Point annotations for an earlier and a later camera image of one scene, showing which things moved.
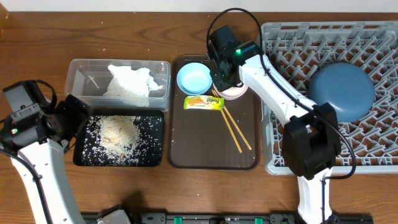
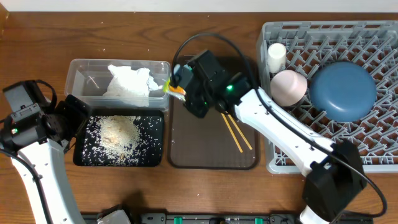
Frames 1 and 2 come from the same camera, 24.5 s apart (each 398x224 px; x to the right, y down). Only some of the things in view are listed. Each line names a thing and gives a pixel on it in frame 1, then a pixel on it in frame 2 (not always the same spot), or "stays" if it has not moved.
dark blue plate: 346,86 stays
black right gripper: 222,86 → 198,111
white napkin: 132,85 stays
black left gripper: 78,111 stays
